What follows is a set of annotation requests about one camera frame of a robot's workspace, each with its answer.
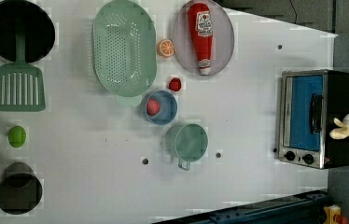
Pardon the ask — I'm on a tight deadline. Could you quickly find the blue metal frame rail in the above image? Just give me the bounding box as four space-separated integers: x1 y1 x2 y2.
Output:
154 190 333 224

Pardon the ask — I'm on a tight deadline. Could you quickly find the green slotted spatula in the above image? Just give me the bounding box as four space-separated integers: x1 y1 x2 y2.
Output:
0 31 46 112

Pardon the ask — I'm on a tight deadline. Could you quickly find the silver black toaster oven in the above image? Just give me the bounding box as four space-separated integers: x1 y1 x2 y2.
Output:
278 70 349 169

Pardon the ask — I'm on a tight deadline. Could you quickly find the pink plush fruit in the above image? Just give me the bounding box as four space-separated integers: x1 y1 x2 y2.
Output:
147 98 161 116

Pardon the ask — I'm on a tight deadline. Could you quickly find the plush red strawberry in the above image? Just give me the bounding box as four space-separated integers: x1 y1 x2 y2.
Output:
168 77 182 92

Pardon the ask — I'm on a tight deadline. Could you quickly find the green perforated colander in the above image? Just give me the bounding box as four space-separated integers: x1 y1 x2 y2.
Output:
92 0 157 106

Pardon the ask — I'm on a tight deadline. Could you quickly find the black cable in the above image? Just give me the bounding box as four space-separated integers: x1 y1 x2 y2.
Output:
288 0 298 25

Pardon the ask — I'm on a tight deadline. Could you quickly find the plush red ketchup bottle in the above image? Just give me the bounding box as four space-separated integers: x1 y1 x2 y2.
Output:
188 3 213 75

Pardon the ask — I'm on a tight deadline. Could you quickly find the green plush lime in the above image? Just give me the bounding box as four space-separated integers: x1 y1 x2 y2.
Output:
8 126 26 147

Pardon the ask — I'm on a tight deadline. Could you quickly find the black round pan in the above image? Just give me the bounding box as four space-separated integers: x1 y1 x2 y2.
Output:
0 0 55 63

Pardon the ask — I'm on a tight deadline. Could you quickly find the yellow red emergency button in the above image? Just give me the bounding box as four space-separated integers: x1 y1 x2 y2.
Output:
324 205 349 224

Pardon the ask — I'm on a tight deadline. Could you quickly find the plush orange slice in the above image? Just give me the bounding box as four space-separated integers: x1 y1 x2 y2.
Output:
157 39 175 58

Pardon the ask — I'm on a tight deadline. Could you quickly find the black cylindrical cup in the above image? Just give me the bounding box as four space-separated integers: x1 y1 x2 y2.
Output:
0 162 43 215

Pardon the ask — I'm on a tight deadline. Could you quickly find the blue small bowl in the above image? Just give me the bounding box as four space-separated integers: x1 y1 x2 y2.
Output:
142 91 177 125

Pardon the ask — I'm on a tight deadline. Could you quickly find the grey round plate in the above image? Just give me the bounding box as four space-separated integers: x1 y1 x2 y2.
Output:
172 0 234 76

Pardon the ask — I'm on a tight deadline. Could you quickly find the green mug with handle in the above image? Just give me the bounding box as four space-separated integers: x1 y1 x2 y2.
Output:
165 122 209 171

